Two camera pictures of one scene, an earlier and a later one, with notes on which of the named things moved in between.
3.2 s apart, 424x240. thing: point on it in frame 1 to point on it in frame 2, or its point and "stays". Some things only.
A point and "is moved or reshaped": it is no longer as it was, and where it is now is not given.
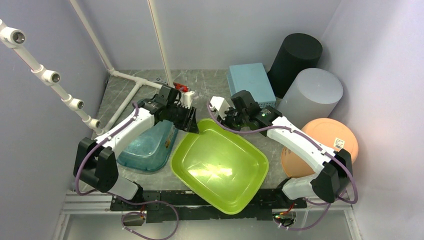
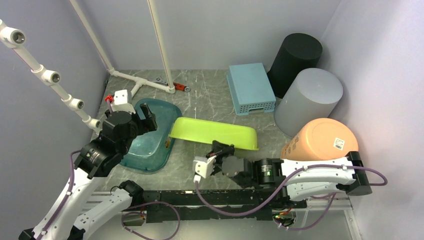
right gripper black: (225, 122) to (219, 149)
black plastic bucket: (299, 52) stays
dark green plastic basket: (151, 151) stays
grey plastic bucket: (314, 94) stays
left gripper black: (189, 124) to (148, 124)
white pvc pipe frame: (15, 37) stays
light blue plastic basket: (252, 78) stays
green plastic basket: (227, 170) is moved or reshaped
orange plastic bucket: (334, 133) stays
